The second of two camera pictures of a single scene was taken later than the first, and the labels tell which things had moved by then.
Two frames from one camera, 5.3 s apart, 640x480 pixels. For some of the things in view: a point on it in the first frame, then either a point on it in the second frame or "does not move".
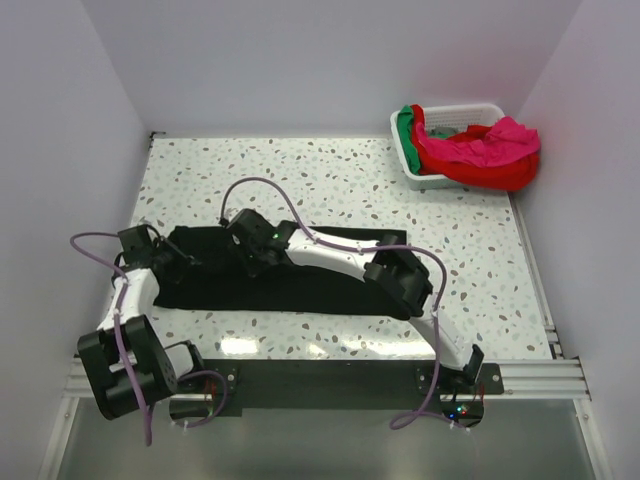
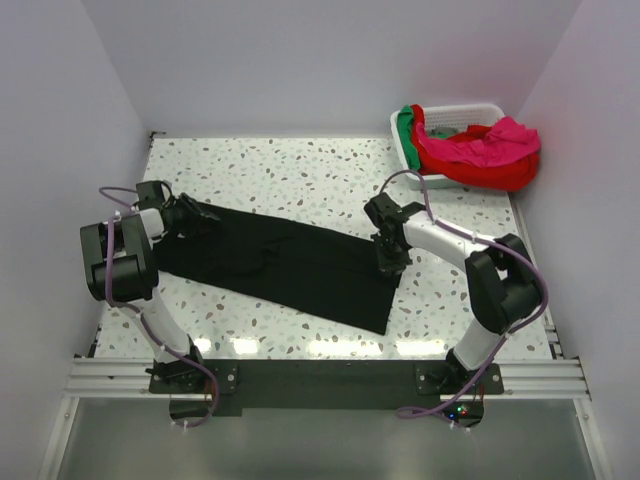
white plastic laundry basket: x=449 y=119 does not move
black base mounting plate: x=269 y=387 does not move
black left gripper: x=182 y=260 to x=196 y=214
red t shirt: x=512 y=175 does not move
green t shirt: x=404 y=122 does not move
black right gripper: x=252 y=270 to x=387 y=266
